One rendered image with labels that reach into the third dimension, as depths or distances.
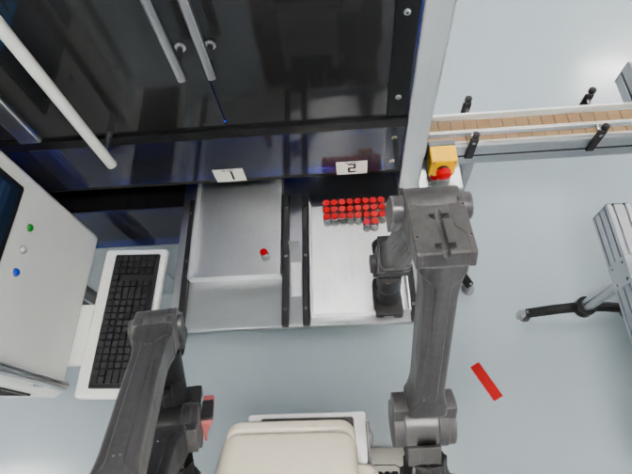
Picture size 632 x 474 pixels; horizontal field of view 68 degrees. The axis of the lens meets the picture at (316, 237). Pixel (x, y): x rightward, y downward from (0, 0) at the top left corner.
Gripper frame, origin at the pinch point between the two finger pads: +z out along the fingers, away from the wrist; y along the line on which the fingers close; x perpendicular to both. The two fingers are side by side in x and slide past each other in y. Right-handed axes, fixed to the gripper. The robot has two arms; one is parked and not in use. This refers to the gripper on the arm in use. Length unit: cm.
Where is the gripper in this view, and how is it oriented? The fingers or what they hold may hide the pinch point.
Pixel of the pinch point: (386, 312)
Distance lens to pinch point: 124.7
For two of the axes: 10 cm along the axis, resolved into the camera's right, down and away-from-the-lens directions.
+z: 0.8, 5.9, 8.0
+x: -10.0, 0.6, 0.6
